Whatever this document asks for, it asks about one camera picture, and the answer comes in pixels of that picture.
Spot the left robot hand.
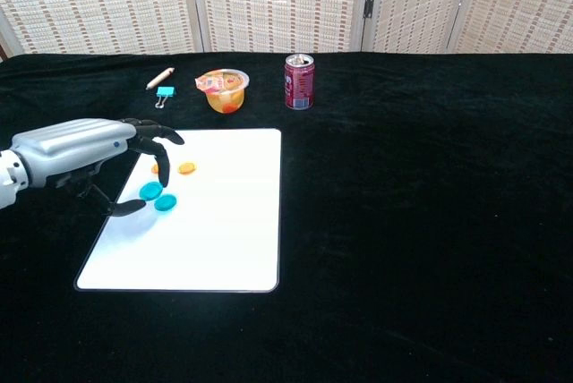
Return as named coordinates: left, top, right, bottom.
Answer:
left=11, top=117, right=186, bottom=217

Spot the blue round magnet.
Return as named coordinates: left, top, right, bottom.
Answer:
left=153, top=193, right=178, bottom=213
left=138, top=181, right=165, bottom=201

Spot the blue binder clip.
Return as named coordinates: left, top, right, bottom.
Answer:
left=154, top=86, right=177, bottom=110

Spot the fruit jelly cup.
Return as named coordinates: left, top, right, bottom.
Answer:
left=193, top=67, right=251, bottom=115

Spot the white magnetic board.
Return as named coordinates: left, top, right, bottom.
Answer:
left=73, top=128, right=283, bottom=294

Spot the red soda can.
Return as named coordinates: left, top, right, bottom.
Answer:
left=284, top=53, right=316, bottom=111

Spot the black velvet tablecloth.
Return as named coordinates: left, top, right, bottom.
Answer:
left=0, top=51, right=573, bottom=383

